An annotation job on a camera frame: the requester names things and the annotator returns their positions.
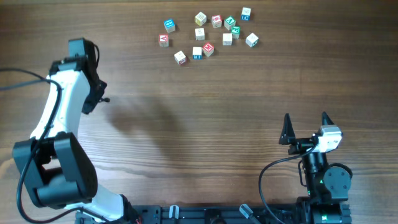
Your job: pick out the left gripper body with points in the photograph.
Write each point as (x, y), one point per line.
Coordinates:
(94, 94)

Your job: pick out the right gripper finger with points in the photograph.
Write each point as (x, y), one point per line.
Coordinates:
(287, 136)
(326, 119)

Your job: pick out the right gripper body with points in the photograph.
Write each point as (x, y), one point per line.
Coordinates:
(304, 144)

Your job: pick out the red A block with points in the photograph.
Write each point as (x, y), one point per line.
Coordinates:
(164, 40)

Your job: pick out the plain block red side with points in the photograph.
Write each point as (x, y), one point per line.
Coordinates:
(180, 57)

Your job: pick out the plain block green side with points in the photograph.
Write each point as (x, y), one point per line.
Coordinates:
(251, 40)

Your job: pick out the yellow 3 block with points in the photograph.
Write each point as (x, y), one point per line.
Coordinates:
(227, 39)

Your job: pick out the green E block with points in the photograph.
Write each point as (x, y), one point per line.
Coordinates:
(235, 32)

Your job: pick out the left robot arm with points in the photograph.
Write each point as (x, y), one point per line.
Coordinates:
(54, 168)

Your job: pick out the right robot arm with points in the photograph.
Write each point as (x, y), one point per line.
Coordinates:
(327, 184)

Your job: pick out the blue picture block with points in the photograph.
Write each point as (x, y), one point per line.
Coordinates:
(169, 25)

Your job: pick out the plain block blue side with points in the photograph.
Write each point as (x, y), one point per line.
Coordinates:
(197, 53)

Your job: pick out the red M block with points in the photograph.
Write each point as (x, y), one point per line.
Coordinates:
(208, 49)

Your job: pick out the plain centre block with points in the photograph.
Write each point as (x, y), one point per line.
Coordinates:
(199, 34)

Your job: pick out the green V block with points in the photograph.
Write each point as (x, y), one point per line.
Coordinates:
(229, 22)

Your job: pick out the blue C block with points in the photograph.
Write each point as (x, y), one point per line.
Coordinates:
(246, 14)

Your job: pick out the red 9 block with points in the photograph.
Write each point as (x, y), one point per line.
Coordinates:
(216, 21)

